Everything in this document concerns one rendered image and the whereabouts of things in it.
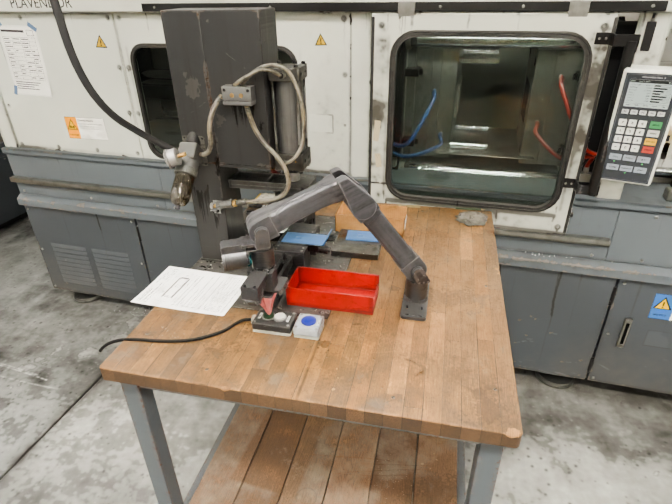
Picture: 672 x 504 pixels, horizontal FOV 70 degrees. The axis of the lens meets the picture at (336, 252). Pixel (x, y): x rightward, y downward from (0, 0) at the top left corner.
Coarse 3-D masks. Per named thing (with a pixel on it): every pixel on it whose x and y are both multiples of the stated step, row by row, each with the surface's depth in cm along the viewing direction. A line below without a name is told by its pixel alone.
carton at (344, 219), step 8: (344, 208) 186; (384, 208) 182; (392, 208) 182; (400, 208) 181; (336, 216) 176; (344, 216) 175; (352, 216) 174; (392, 216) 183; (400, 216) 183; (336, 224) 177; (344, 224) 176; (352, 224) 176; (360, 224) 175; (392, 224) 172; (400, 224) 172; (400, 232) 173
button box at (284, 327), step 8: (264, 312) 130; (280, 312) 130; (288, 312) 130; (240, 320) 130; (248, 320) 130; (256, 320) 127; (264, 320) 127; (272, 320) 127; (280, 320) 126; (288, 320) 127; (296, 320) 131; (256, 328) 127; (264, 328) 126; (272, 328) 126; (280, 328) 125; (288, 328) 125; (200, 336) 125; (208, 336) 125; (104, 344) 128
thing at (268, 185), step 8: (232, 176) 150; (240, 176) 154; (248, 176) 154; (256, 176) 153; (264, 176) 153; (272, 176) 150; (280, 176) 151; (296, 176) 145; (304, 176) 149; (312, 176) 149; (232, 184) 148; (240, 184) 148; (248, 184) 147; (256, 184) 146; (264, 184) 146; (272, 184) 145; (280, 184) 145; (296, 184) 143; (304, 184) 143; (312, 184) 146; (280, 192) 149; (288, 192) 145; (296, 192) 145; (280, 200) 144
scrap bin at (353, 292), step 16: (304, 272) 145; (320, 272) 144; (336, 272) 143; (352, 272) 142; (288, 288) 135; (304, 288) 145; (320, 288) 144; (336, 288) 144; (352, 288) 144; (368, 288) 143; (288, 304) 138; (304, 304) 137; (320, 304) 135; (336, 304) 134; (352, 304) 133; (368, 304) 132
